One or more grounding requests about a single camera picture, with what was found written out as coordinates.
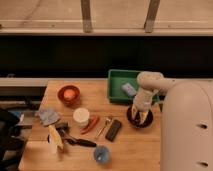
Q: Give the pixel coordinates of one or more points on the orange fruit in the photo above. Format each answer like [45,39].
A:
[69,94]

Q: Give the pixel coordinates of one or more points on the black chair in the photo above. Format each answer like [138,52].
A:
[8,142]

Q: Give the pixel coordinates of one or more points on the dark red bowl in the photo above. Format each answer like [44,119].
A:
[129,116]

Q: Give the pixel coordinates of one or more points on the small blue bowl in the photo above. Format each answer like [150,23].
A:
[101,154]

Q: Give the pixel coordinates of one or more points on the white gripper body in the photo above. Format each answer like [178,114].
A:
[143,99]

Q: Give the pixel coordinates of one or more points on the black handled brush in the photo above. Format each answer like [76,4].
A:
[63,130]

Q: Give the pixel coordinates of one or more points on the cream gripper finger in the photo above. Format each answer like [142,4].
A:
[134,111]
[143,116]

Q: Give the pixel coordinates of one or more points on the black remote control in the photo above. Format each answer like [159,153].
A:
[113,130]

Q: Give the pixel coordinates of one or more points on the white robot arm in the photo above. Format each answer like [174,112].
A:
[186,123]

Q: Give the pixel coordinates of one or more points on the grey blue cloth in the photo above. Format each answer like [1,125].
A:
[48,116]

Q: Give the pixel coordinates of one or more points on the red orange bowl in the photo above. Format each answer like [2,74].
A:
[68,102]

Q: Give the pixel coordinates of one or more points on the grey blue sponge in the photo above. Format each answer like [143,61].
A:
[129,89]

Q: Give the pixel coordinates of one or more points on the dark purple grapes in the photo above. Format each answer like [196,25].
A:
[136,121]

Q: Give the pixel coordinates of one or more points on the metal spoon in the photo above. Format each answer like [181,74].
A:
[107,121]

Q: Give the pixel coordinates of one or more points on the white round container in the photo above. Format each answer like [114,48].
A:
[81,116]

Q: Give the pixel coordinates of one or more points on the green plastic bin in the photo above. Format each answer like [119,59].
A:
[116,79]

